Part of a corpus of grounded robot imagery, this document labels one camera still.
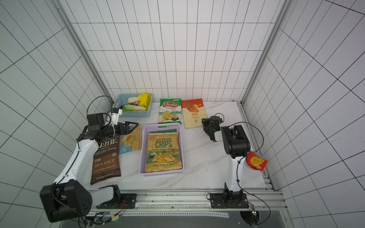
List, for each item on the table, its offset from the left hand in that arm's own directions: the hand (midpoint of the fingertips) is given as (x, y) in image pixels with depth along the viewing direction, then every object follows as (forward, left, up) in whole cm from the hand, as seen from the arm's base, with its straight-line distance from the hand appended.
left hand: (132, 127), depth 80 cm
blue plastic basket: (+40, +24, -17) cm, 49 cm away
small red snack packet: (-13, -71, -14) cm, 74 cm away
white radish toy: (+38, +14, -15) cm, 44 cm away
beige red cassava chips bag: (+27, -38, -18) cm, 50 cm away
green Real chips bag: (+9, -19, -17) cm, 27 cm away
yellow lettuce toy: (+34, +1, -11) cm, 36 cm away
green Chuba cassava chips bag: (+30, -18, -20) cm, 40 cm away
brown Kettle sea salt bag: (-15, +17, -17) cm, 28 cm away
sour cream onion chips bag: (-8, -18, -16) cm, 25 cm away
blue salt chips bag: (0, +6, -19) cm, 20 cm away
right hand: (+20, -39, -17) cm, 47 cm away
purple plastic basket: (+8, -4, -14) cm, 16 cm away
